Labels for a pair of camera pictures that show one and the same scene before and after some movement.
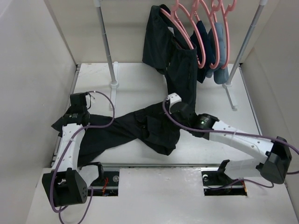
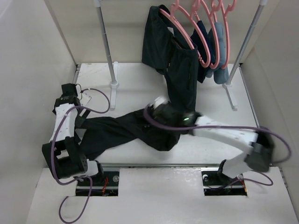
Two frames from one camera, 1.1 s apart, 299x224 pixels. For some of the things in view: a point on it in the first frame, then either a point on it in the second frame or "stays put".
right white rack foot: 226,86 stays put
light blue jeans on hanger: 220,75 stays put
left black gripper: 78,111 -> 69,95
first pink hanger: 173,16 stays put
